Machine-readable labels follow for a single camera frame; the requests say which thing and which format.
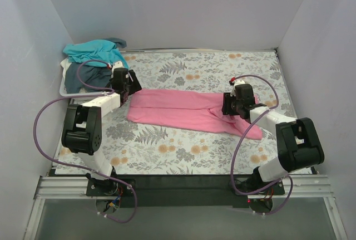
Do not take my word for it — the pink t shirt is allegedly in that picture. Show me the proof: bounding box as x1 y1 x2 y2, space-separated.
127 89 249 136

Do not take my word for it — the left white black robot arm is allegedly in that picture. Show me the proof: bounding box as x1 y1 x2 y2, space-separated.
61 67 142 195

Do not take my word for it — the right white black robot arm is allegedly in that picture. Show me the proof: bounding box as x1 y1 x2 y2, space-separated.
222 80 325 195

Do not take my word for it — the grey blue t shirt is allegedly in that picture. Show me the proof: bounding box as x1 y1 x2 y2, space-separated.
72 37 127 92

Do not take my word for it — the teal t shirt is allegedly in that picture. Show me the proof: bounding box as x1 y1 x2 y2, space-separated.
63 40 129 68

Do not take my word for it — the white plastic basket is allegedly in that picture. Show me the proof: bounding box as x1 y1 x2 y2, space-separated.
60 58 83 96

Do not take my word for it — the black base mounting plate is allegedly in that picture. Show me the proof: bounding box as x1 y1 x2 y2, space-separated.
86 174 286 208

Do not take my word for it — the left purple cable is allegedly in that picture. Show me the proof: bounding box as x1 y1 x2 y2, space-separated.
33 59 139 224

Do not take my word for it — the purple cable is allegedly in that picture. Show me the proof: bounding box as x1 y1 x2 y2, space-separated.
230 74 293 216
33 59 139 224

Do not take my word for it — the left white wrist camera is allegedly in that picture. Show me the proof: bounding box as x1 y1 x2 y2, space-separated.
107 61 125 71

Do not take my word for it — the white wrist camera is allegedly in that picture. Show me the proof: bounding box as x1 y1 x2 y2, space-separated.
107 61 125 71
229 77 245 87

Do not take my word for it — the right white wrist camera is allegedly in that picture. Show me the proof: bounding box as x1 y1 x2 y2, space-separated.
229 77 245 87

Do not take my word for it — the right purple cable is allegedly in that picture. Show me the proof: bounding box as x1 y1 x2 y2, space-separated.
230 74 293 216

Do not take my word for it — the aluminium frame rail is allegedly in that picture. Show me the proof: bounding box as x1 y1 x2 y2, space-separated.
34 174 347 239

